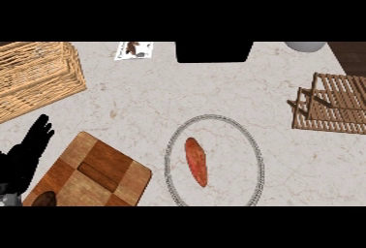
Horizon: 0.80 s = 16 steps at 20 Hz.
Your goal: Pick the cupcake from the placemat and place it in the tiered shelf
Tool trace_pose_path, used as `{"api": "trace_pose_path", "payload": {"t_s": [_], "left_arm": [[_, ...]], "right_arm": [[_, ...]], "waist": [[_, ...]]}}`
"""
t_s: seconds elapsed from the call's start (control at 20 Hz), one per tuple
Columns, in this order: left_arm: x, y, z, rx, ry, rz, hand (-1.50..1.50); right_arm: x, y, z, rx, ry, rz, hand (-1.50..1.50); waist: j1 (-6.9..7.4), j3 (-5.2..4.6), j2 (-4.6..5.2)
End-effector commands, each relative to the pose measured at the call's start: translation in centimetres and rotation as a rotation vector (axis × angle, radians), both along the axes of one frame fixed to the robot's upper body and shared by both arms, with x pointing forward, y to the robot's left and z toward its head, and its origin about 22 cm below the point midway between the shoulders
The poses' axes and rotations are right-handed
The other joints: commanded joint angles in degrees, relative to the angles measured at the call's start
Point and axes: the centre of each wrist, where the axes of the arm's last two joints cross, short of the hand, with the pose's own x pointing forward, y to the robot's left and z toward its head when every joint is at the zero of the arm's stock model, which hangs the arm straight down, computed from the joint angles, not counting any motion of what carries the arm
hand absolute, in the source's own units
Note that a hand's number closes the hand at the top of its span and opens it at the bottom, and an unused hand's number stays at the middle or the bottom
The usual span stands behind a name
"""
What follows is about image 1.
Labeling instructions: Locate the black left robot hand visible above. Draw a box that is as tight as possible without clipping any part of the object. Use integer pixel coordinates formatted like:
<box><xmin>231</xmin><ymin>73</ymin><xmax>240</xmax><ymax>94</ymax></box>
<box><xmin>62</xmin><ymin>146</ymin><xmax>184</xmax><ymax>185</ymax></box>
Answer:
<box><xmin>0</xmin><ymin>113</ymin><xmax>56</xmax><ymax>197</ymax></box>

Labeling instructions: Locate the checkered wooden placemat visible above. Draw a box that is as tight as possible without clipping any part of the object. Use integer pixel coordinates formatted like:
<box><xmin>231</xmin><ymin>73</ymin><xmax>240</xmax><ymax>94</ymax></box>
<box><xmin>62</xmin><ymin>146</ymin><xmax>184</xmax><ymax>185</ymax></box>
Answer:
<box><xmin>22</xmin><ymin>130</ymin><xmax>154</xmax><ymax>207</ymax></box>

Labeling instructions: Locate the wooden tiered shelf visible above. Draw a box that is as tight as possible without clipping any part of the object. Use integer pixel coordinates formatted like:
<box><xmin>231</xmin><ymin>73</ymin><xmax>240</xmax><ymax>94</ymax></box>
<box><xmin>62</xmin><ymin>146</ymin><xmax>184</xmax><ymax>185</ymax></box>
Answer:
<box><xmin>286</xmin><ymin>72</ymin><xmax>366</xmax><ymax>136</ymax></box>

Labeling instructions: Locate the wicker basket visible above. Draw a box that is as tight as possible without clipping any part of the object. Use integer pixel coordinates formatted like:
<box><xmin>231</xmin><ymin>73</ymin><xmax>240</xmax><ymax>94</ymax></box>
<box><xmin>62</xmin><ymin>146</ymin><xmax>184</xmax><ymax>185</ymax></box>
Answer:
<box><xmin>0</xmin><ymin>42</ymin><xmax>88</xmax><ymax>125</ymax></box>

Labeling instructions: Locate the orange sweet potato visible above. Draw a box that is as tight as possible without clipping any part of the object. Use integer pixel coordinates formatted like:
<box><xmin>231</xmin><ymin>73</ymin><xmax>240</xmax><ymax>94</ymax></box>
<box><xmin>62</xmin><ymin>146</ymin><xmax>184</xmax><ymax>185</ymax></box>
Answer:
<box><xmin>183</xmin><ymin>137</ymin><xmax>209</xmax><ymax>189</ymax></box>

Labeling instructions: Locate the white printed card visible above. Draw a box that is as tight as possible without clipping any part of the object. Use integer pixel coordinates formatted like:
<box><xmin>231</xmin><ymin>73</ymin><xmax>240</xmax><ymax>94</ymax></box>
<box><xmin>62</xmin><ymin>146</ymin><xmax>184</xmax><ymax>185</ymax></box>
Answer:
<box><xmin>113</xmin><ymin>42</ymin><xmax>154</xmax><ymax>61</ymax></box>

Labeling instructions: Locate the round marble plate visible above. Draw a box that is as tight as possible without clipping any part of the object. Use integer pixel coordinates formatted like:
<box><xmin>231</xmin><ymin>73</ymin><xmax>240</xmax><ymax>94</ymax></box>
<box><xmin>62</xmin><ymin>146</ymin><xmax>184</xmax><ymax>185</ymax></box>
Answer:
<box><xmin>162</xmin><ymin>113</ymin><xmax>265</xmax><ymax>207</ymax></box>

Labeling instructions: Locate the black appliance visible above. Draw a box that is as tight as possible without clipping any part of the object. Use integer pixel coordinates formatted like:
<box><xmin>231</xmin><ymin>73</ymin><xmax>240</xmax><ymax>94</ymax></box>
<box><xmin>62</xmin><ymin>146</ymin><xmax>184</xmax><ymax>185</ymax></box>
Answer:
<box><xmin>174</xmin><ymin>42</ymin><xmax>253</xmax><ymax>64</ymax></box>

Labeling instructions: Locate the grey round bowl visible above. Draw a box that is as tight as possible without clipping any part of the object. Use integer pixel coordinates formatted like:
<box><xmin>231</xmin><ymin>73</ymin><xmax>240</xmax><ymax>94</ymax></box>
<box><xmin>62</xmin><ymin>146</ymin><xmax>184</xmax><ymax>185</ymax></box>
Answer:
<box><xmin>284</xmin><ymin>42</ymin><xmax>329</xmax><ymax>53</ymax></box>

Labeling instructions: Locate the dark brown wooden panel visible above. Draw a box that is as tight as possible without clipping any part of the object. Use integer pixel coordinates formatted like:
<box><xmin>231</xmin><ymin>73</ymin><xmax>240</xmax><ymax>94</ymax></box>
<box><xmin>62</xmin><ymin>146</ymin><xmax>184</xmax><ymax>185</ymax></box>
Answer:
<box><xmin>326</xmin><ymin>42</ymin><xmax>366</xmax><ymax>78</ymax></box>

